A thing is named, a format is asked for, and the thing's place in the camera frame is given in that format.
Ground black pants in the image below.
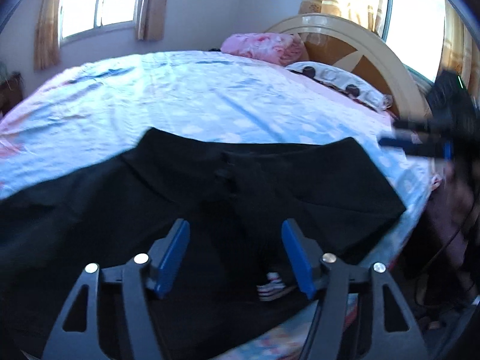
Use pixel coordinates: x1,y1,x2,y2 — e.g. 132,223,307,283
1,128,405,359

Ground white pillow with dark dots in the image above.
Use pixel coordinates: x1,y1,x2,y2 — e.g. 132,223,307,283
286,61,393,112

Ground cream and brown headboard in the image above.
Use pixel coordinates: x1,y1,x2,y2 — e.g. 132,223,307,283
268,13,431,119

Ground pink floral folded blanket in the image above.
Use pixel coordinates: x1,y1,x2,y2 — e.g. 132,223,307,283
220,33,308,67

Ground pink and blue bedspread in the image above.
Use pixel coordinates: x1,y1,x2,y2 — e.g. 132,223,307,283
0,49,440,360

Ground brown wooden desk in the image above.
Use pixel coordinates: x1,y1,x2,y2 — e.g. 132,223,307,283
0,72,24,117

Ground left beige curtain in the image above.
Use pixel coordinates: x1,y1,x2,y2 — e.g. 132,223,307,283
33,0,60,71

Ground beige curtain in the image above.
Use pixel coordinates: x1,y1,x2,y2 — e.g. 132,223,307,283
134,0,168,41
33,0,60,71

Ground right beige curtain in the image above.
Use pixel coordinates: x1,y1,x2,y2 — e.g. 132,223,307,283
134,0,168,41

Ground window with white frame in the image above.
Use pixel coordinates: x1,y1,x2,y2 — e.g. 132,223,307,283
59,0,137,42

